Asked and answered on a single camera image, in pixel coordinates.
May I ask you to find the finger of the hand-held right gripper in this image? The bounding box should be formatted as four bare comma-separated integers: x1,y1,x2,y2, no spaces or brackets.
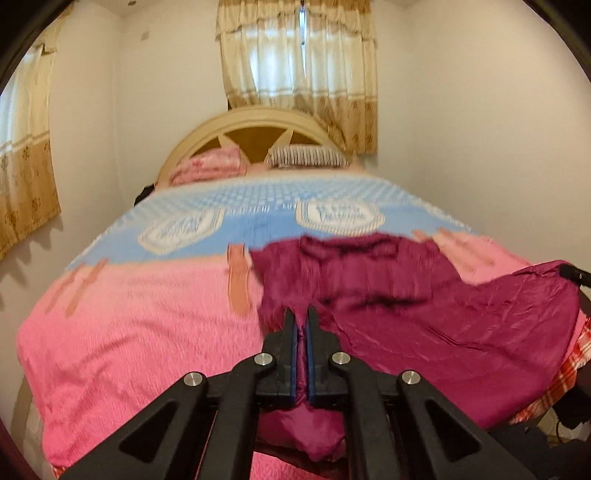
560,262,591,289

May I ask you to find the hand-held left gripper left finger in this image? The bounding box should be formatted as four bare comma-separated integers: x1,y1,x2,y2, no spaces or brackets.
60,307,301,480

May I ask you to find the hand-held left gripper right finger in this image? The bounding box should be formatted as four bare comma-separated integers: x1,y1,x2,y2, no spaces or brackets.
305,305,536,480

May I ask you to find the magenta quilted puffer jacket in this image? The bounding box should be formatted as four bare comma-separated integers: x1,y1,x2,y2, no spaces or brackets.
249,233,585,462

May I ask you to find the red plaid bed sheet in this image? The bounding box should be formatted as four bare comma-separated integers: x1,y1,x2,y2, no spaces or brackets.
512,318,591,423

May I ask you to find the bed with pink-blue cover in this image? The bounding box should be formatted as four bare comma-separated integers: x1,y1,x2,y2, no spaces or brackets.
16,173,587,480

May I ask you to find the striped pillow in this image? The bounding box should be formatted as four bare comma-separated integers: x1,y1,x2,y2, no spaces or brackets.
267,144,352,169

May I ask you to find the pink folded floral blanket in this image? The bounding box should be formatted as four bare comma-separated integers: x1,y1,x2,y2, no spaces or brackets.
168,147,247,185

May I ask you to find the cream wooden bed headboard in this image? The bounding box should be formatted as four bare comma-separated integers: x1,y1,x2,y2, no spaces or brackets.
154,107,356,188

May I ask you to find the beige patterned curtain with valance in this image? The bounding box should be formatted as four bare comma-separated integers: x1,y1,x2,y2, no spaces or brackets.
216,0,379,156

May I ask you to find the wide beige patterned curtain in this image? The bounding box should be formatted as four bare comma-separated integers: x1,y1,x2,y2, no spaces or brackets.
0,4,63,259

